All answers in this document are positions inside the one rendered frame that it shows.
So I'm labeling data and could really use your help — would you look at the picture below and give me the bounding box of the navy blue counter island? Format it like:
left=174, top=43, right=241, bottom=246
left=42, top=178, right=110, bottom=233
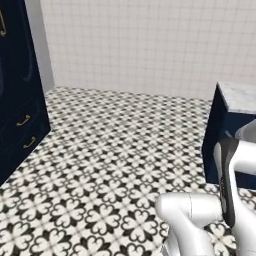
left=201, top=81, right=256, bottom=191

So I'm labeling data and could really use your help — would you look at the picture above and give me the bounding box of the navy blue cupboard unit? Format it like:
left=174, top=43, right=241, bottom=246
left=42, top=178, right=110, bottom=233
left=0, top=0, right=52, bottom=187

